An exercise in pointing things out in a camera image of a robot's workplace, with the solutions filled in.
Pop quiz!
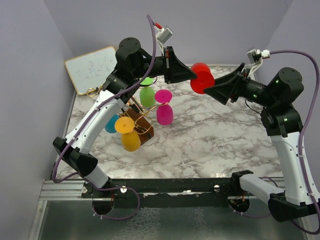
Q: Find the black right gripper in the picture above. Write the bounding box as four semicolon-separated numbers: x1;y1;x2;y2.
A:
204;62;277;107

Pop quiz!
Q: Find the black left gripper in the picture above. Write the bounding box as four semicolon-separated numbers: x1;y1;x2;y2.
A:
132;45;197;84

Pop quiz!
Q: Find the red wine glass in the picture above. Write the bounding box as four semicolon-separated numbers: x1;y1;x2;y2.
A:
190;62;215;94

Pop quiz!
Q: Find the green wine glass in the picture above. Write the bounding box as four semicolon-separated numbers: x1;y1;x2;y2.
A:
139;77;156;107

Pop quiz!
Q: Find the pink wine glass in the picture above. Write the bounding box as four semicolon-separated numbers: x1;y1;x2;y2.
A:
154;89;174;126

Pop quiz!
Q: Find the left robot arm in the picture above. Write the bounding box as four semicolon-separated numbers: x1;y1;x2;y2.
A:
52;37;196;198

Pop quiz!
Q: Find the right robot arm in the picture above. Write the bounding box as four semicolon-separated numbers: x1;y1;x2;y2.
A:
204;64;320;222

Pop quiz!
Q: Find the yellow wine glass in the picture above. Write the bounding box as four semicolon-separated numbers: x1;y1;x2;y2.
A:
114;116;141;152

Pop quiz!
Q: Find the blue wine glass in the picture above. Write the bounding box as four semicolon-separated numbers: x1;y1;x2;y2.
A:
104;114;120;134

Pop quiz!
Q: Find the gold framed whiteboard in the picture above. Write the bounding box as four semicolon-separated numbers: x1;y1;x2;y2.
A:
64;46;117;96

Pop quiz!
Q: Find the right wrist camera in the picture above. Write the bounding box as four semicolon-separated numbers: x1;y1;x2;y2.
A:
246;48;270;76

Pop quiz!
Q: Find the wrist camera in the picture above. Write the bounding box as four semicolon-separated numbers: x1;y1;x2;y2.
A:
246;48;270;76
154;22;174;50

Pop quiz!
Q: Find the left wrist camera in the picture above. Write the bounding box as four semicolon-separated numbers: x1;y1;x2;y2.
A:
154;22;174;50

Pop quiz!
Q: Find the gold wire glass rack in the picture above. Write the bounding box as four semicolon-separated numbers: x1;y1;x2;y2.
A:
116;96;154;146

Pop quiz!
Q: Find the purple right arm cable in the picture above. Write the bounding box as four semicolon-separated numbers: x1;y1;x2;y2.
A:
232;49;320;236

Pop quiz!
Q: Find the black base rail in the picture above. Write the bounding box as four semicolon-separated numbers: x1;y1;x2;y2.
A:
81;177;245;208

